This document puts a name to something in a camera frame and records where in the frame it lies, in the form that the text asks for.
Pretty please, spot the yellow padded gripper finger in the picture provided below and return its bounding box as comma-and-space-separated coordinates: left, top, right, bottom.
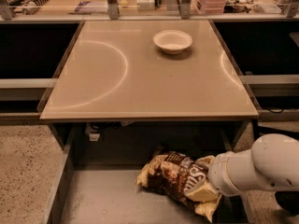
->
185, 180, 220, 203

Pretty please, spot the brown sea salt chip bag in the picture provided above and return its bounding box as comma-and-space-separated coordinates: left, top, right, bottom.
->
135, 151, 221, 222

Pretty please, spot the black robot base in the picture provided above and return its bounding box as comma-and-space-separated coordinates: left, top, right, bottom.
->
275, 191, 299, 216

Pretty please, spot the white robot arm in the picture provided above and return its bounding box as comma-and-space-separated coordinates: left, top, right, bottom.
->
185, 133, 299, 203

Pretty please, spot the open grey metal drawer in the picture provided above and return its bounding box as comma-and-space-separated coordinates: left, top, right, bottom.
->
42, 122, 253, 224

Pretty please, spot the white power adapter under counter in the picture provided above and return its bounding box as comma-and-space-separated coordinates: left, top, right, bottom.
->
85, 123, 101, 142

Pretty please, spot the white paper bowl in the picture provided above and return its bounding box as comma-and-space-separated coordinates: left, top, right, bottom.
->
153, 30, 192, 55

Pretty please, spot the purple white booklet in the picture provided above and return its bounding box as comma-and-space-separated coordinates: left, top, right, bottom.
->
75, 1, 108, 14

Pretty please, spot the grey metal post right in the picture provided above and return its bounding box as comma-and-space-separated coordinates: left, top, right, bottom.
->
180, 0, 191, 19

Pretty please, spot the grey metal post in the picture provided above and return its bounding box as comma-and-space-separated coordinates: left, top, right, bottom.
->
180, 0, 191, 19
107, 0, 119, 20

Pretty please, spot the grey metal post left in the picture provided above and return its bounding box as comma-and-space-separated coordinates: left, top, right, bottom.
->
107, 0, 119, 20

